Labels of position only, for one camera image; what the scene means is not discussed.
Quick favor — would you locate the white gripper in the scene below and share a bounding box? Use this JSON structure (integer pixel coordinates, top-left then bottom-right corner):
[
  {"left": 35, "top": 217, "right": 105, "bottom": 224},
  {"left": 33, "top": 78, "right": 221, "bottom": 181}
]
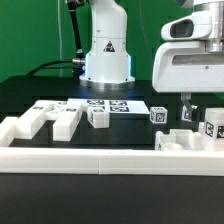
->
[{"left": 152, "top": 11, "right": 224, "bottom": 110}]

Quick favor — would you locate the white U-shaped fence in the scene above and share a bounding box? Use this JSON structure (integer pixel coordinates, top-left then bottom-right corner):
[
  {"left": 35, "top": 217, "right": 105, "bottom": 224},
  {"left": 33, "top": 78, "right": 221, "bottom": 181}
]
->
[{"left": 0, "top": 117, "right": 224, "bottom": 176}]

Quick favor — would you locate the white chair back frame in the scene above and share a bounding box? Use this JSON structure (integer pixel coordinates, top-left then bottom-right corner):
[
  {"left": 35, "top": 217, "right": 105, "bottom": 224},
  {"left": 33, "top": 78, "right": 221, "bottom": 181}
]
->
[{"left": 15, "top": 100, "right": 83, "bottom": 142}]

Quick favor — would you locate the white marker base plate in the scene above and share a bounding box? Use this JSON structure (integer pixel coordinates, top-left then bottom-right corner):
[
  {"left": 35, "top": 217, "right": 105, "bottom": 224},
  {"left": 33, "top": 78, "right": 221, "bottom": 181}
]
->
[{"left": 68, "top": 98, "right": 149, "bottom": 114}]

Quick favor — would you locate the black cable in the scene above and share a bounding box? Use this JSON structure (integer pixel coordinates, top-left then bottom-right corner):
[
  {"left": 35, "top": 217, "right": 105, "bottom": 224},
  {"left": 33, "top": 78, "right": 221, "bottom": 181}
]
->
[{"left": 27, "top": 59, "right": 75, "bottom": 77}]

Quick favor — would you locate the white chair seat part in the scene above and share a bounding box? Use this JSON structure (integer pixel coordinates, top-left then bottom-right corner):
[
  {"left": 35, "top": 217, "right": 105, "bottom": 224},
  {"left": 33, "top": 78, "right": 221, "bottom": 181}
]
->
[{"left": 155, "top": 129, "right": 203, "bottom": 151}]

